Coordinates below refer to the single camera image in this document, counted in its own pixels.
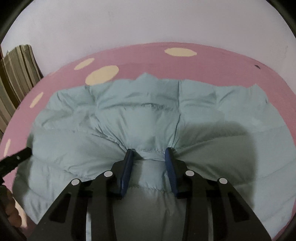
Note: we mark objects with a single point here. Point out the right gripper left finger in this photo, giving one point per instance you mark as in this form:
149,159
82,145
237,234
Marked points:
67,216

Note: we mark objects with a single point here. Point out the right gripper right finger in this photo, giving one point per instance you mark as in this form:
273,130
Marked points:
214,209

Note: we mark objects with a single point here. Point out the pink dotted bed sheet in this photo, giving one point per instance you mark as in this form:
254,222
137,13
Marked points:
175,61

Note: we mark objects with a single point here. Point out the light blue puffer jacket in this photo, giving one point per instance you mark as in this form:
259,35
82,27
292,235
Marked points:
232,132

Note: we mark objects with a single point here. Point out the striped brown curtain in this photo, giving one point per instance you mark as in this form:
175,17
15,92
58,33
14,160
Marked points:
19,74

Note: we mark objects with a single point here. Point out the person's left hand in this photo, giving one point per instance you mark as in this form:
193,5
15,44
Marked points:
9,205

